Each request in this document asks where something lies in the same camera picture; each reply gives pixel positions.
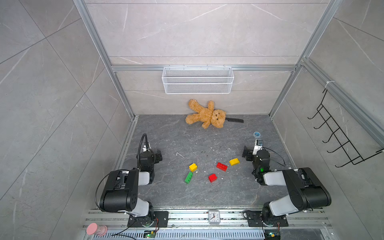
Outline long red lego brick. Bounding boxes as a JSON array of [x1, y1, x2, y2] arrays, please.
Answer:
[[217, 163, 228, 172]]

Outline green lego brick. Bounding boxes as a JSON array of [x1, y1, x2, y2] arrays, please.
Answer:
[[185, 172, 194, 184]]

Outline small yellow lego brick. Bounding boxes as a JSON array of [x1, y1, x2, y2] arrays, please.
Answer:
[[189, 164, 198, 173]]

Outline small red lego brick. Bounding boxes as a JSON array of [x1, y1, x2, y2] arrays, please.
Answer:
[[209, 174, 218, 183]]

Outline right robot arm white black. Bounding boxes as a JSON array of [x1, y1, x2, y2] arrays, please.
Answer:
[[242, 147, 332, 226]]

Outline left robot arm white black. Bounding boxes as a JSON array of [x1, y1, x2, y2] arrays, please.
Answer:
[[98, 150, 163, 221]]

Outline yellow sloped lego brick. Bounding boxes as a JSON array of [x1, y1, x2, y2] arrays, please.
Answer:
[[229, 158, 240, 166]]

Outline blue tape roll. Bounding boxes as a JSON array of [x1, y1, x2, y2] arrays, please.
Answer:
[[254, 132, 261, 139]]

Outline black comb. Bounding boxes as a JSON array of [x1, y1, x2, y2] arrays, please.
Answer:
[[226, 118, 244, 123]]

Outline brown teddy bear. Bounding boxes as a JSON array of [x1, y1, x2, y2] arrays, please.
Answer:
[[186, 99, 226, 129]]

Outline small white desk clock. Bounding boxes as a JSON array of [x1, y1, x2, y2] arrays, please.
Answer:
[[208, 210, 221, 225]]

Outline pink hourglass timer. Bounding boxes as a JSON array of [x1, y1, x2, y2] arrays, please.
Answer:
[[86, 223, 108, 237]]

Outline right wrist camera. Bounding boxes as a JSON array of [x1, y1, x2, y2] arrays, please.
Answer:
[[253, 139, 264, 155]]

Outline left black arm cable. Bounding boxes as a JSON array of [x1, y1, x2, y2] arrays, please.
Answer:
[[137, 133, 150, 160]]

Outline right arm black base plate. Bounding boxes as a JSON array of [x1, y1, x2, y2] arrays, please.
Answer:
[[243, 210, 289, 227]]

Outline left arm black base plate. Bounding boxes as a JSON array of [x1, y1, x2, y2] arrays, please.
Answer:
[[127, 211, 169, 228]]

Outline black wire hook rack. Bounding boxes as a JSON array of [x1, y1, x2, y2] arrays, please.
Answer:
[[307, 90, 384, 168]]

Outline white wire mesh basket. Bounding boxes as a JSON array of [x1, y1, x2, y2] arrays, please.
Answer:
[[162, 67, 235, 95]]

